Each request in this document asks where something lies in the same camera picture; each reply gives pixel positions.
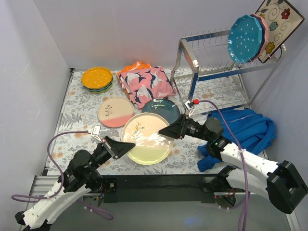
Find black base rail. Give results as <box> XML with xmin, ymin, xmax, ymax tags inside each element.
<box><xmin>81</xmin><ymin>173</ymin><xmax>241</xmax><ymax>204</ymax></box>

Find orange cloth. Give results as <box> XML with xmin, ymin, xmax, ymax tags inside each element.
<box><xmin>117</xmin><ymin>61</ymin><xmax>151</xmax><ymax>77</ymax></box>

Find blue cloth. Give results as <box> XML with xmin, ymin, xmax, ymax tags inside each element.
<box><xmin>197</xmin><ymin>108</ymin><xmax>277</xmax><ymax>172</ymax></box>

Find dark teal plate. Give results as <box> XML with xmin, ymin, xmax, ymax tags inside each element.
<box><xmin>141</xmin><ymin>99</ymin><xmax>180</xmax><ymax>124</ymax></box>

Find floral table mat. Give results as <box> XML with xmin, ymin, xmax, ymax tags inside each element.
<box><xmin>47</xmin><ymin>67</ymin><xmax>275</xmax><ymax>176</ymax></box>

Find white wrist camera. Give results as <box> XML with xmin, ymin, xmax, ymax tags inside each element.
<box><xmin>88</xmin><ymin>125</ymin><xmax>102</xmax><ymax>142</ymax></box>
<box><xmin>184</xmin><ymin>99</ymin><xmax>200</xmax><ymax>117</ymax></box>

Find steel dish rack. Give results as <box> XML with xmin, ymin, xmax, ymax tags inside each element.
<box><xmin>170</xmin><ymin>29</ymin><xmax>287</xmax><ymax>110</ymax></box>

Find blue polka dot plate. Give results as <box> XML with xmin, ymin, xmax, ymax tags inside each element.
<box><xmin>83</xmin><ymin>81</ymin><xmax>113</xmax><ymax>92</ymax></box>

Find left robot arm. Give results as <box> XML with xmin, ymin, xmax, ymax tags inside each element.
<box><xmin>15</xmin><ymin>136</ymin><xmax>135</xmax><ymax>231</ymax></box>

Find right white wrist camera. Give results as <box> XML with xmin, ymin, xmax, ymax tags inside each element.
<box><xmin>184</xmin><ymin>99</ymin><xmax>200</xmax><ymax>117</ymax></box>

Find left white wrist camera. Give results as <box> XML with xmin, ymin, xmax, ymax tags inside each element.
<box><xmin>88</xmin><ymin>125</ymin><xmax>102</xmax><ymax>142</ymax></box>

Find pink bird print cloth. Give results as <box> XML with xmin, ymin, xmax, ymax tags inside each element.
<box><xmin>119</xmin><ymin>66</ymin><xmax>175</xmax><ymax>109</ymax></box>

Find yellow polka dot plate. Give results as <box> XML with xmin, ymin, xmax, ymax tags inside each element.
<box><xmin>81</xmin><ymin>67</ymin><xmax>113</xmax><ymax>90</ymax></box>

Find light blue plate in rack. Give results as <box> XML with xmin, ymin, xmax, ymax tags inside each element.
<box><xmin>228</xmin><ymin>14</ymin><xmax>263</xmax><ymax>64</ymax></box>

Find pink plate in rack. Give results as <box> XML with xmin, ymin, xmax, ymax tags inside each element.
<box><xmin>250</xmin><ymin>13</ymin><xmax>269</xmax><ymax>58</ymax></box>

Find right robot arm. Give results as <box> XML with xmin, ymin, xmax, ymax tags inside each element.
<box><xmin>158</xmin><ymin>114</ymin><xmax>308</xmax><ymax>214</ymax></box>

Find cream and pink plate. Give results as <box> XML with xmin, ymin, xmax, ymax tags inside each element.
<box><xmin>98</xmin><ymin>97</ymin><xmax>134</xmax><ymax>128</ymax></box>

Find cream rimmed plate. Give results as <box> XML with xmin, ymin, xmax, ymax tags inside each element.
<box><xmin>121</xmin><ymin>113</ymin><xmax>174</xmax><ymax>165</ymax></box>

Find green polka dot plate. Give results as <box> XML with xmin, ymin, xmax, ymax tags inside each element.
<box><xmin>83</xmin><ymin>84</ymin><xmax>112</xmax><ymax>94</ymax></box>

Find square floral plate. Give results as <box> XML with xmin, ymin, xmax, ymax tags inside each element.
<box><xmin>256</xmin><ymin>0</ymin><xmax>305</xmax><ymax>63</ymax></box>

